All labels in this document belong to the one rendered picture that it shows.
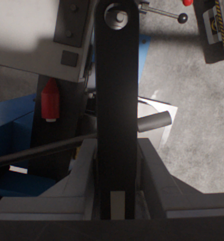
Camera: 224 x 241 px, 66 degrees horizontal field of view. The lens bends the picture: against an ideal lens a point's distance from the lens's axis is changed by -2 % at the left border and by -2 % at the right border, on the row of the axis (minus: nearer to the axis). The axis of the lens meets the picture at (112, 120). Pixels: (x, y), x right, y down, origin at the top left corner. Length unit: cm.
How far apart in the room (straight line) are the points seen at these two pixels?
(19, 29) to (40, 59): 8
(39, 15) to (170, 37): 139
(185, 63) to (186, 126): 60
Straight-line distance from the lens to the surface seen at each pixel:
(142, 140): 15
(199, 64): 184
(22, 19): 51
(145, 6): 70
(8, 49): 52
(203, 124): 195
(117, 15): 64
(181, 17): 73
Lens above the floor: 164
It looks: 75 degrees down
